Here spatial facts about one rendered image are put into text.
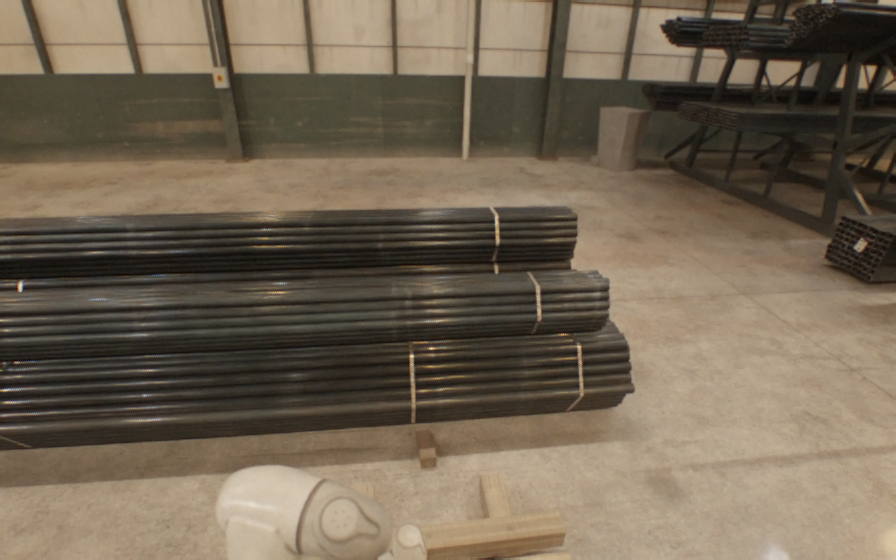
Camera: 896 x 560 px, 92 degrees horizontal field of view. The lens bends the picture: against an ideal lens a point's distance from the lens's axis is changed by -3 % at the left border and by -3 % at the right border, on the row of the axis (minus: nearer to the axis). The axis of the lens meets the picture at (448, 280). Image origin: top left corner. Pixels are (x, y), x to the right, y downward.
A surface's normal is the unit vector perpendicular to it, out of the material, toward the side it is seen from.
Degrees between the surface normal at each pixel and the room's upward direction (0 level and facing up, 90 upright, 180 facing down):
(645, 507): 0
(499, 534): 0
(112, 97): 90
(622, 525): 0
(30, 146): 90
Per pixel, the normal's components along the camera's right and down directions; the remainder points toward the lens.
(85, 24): 0.12, 0.45
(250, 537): -0.17, -0.22
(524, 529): 0.02, -0.89
